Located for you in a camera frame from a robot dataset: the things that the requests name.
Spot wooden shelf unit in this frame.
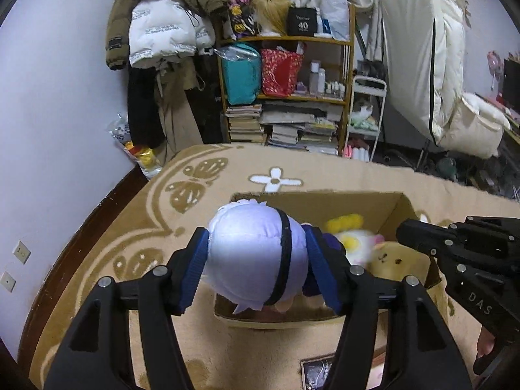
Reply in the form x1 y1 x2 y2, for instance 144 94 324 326
215 4 356 157

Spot stack of books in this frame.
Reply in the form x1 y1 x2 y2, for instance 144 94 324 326
225 105 265 144

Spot cardboard box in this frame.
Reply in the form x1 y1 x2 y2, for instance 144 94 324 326
213 190 441 330

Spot white plastic bag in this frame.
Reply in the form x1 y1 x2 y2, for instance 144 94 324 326
321 0 350 42

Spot plastic bag of toys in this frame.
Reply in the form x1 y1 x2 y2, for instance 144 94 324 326
106 113 163 179

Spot black monitor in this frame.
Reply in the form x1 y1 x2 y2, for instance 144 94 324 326
503 58 520 108

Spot row of cosmetic bottles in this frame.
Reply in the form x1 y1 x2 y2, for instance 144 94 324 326
296 61 348 100

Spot person's right hand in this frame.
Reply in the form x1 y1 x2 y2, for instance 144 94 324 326
475 327 498 360

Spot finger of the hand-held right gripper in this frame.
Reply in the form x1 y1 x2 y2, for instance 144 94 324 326
396 218 451 258

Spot black trousers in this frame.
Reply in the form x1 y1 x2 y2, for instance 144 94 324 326
127 67 165 149

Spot black printed bag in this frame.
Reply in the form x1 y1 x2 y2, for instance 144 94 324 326
227 0 261 37

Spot pile of books and papers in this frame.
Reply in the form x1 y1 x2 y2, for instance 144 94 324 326
260 103 344 155

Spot yellow white plush toy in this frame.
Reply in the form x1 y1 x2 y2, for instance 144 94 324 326
324 213 384 267

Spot white puffer jacket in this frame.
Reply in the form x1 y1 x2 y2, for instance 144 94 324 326
129 0 216 69

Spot white padded folding chair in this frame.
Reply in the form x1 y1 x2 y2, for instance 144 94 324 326
380 0 513 159

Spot pink desk fan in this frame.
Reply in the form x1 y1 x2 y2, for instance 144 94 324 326
487 51 504 90

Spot black hanging garment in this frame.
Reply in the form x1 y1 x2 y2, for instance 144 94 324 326
189 55 223 145

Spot teal bag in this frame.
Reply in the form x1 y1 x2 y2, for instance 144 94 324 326
221 43 263 105

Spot red patterned bag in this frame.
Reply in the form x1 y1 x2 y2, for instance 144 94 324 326
261 49 303 97

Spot beige trousers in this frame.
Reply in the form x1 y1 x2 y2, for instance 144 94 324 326
156 59 206 159

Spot small black box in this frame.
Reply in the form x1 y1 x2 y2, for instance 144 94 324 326
301 355 336 390

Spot white trolley cart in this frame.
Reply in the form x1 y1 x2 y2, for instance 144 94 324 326
342 75 387 162

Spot cat plush toy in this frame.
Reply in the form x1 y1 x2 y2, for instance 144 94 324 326
351 99 374 120

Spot blonde wig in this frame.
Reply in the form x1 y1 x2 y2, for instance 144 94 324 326
250 0 290 37

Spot tan bear plush toy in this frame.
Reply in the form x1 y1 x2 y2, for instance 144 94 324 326
368 240 431 283

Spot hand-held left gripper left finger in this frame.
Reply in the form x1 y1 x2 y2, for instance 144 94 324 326
43 227 212 390

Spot purple-haired plush doll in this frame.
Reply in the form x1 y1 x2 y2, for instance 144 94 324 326
203 199 346 315

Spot black gift box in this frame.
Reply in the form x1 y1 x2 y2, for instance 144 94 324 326
287 7 318 36

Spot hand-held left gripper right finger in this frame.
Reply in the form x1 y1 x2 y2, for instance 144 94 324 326
303 224 474 390

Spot brown puffer jacket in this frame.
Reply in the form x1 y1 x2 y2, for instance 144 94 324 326
106 0 230 71

